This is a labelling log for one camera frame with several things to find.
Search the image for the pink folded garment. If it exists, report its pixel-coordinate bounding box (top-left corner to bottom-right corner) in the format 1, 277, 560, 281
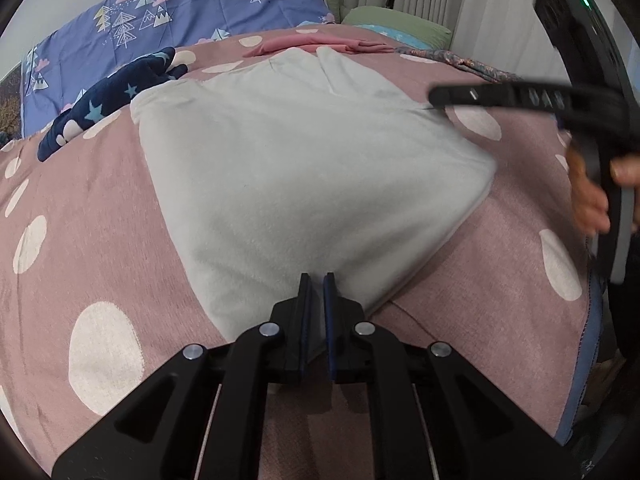
242, 34, 401, 58

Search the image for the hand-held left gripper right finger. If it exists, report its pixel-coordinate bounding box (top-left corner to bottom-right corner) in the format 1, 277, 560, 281
322, 272, 583, 480

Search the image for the pale grey t-shirt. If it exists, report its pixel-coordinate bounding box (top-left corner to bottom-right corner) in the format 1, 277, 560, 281
130, 46, 498, 343

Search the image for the person's right hand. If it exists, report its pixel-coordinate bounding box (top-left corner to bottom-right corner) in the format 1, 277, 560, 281
570, 152, 640, 235

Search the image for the green pillow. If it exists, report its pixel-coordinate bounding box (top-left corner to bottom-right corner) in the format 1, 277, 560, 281
342, 6, 453, 41

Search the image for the blue tree print pillow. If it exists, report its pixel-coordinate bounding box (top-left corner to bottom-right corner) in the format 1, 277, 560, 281
20, 0, 337, 138

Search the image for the dark patterned pillow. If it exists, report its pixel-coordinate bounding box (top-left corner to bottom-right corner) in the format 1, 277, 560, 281
0, 60, 26, 141

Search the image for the floral patterned garment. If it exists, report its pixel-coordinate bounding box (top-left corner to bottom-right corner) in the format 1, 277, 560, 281
395, 46, 521, 83

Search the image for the turquoise bed sheet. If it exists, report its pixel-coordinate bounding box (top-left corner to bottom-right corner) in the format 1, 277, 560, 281
357, 22, 431, 51

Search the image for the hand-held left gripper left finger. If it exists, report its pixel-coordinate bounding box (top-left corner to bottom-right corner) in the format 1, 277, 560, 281
52, 272, 313, 480

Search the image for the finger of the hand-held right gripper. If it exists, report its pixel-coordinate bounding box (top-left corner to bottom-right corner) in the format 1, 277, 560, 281
429, 82, 571, 113

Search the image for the navy star print fleece blanket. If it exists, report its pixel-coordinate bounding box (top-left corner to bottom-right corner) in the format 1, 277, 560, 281
37, 47, 188, 162

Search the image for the pink polka dot bedspread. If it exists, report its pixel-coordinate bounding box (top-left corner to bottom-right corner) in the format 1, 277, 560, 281
0, 22, 601, 480

